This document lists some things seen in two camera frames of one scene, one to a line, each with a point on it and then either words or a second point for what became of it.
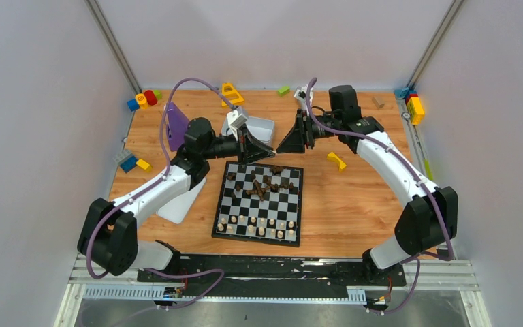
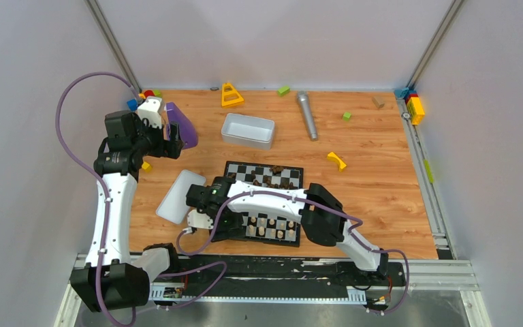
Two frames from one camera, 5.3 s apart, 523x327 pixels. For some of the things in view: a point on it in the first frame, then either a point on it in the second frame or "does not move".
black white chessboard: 260,203 does not move
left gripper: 243,146 → 171,142
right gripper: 295,142 → 235,229
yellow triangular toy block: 231,95 does not move
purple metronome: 176,125 does not move
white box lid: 178,208 does not move
